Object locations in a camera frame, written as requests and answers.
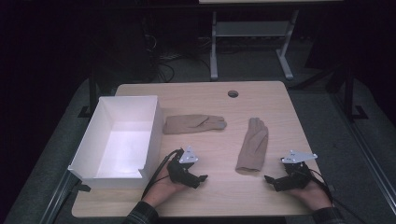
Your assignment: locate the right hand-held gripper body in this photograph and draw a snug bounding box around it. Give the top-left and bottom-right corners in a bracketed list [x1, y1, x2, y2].
[280, 149, 318, 191]

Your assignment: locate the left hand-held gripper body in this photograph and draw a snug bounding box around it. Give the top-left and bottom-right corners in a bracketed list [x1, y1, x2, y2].
[166, 146, 200, 187]

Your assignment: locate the beige glove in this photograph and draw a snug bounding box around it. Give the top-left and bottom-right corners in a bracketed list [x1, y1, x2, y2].
[234, 117, 269, 174]
[162, 114, 228, 135]

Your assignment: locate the white plastic box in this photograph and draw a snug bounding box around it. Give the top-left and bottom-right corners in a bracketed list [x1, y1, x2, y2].
[67, 94, 165, 189]

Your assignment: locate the person's left hand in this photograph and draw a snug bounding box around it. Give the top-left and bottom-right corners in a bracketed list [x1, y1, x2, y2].
[145, 169, 189, 209]

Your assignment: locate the person's right hand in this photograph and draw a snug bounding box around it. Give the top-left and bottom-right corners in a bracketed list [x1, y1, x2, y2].
[287, 179, 332, 213]

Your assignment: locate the black metal stand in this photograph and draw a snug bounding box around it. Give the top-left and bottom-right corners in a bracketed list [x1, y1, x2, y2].
[340, 62, 369, 123]
[78, 69, 101, 119]

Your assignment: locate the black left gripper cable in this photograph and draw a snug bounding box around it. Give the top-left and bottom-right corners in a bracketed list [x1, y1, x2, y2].
[140, 148, 185, 201]

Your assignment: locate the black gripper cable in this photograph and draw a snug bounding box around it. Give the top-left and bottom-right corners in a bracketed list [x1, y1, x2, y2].
[140, 148, 185, 201]
[306, 169, 370, 224]

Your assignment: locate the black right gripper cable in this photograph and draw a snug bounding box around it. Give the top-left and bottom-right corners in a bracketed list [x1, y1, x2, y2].
[306, 169, 370, 224]

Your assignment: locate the aluminium rail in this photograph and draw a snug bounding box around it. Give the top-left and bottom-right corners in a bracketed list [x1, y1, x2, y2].
[330, 92, 396, 216]
[38, 170, 80, 224]

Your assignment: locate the bundle of floor cables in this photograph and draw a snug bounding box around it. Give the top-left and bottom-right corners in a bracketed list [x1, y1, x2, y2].
[141, 31, 213, 83]

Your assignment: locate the grey metal frame table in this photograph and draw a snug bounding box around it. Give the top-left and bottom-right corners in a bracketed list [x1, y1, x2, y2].
[198, 0, 344, 82]

